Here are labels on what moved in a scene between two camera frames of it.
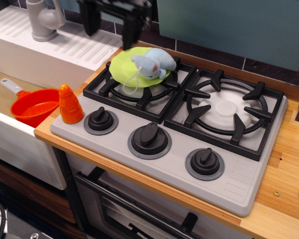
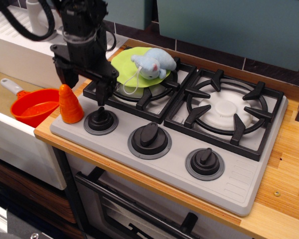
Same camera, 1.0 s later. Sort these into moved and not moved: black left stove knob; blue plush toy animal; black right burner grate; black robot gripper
Moved: black robot gripper
Not moved: blue plush toy animal; black left stove knob; black right burner grate
